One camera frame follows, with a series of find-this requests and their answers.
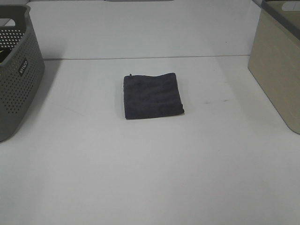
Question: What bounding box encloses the dark grey towel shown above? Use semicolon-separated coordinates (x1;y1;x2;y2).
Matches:
123;73;185;120

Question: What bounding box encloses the beige plastic storage bin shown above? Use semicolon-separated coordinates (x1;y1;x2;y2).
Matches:
248;0;300;134

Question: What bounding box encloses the grey perforated plastic basket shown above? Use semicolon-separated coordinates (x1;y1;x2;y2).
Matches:
0;5;45;141

